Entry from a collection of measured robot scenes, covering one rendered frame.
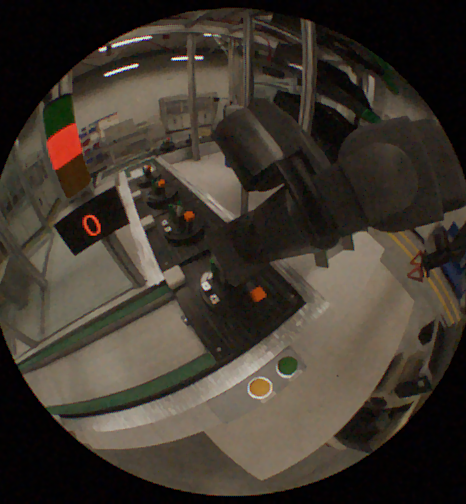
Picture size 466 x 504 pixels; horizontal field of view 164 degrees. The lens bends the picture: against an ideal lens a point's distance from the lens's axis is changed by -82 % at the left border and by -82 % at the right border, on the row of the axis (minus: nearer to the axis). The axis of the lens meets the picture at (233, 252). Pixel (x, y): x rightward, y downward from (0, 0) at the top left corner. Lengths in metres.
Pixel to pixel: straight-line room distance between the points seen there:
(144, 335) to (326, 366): 0.49
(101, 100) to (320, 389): 11.18
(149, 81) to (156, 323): 10.96
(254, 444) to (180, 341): 0.35
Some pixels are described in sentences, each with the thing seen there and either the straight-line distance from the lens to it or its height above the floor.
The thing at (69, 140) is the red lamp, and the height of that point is 1.34.
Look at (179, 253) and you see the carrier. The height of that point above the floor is 0.97.
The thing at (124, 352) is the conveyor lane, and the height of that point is 0.92.
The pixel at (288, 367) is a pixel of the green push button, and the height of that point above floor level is 0.97.
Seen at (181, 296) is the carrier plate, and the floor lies 0.97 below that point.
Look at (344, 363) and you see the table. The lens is 0.56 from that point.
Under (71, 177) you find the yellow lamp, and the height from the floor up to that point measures 1.29.
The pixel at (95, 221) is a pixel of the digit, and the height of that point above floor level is 1.20.
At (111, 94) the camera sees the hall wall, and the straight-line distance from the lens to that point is 10.88.
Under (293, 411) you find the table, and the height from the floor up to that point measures 0.86.
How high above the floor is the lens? 1.33
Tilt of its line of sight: 50 degrees down
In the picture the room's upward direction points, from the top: straight up
